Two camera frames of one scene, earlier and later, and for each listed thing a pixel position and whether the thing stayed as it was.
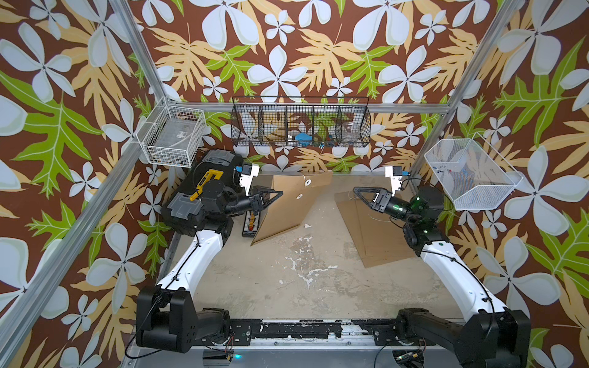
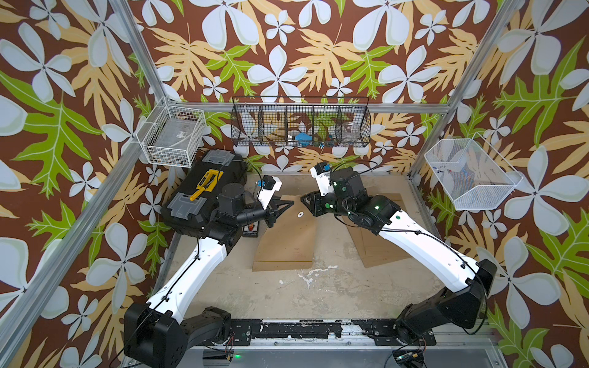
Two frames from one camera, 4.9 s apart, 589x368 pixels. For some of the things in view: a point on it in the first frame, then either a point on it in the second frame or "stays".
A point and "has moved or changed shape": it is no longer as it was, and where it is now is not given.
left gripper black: (255, 203) -> (271, 214)
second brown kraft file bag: (379, 238) stays
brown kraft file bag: (301, 195) has moved or changed shape
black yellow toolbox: (183, 211) stays
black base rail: (385, 332) stays
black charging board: (251, 224) stays
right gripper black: (383, 202) -> (316, 201)
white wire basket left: (170, 135) stays
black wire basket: (301, 122) stays
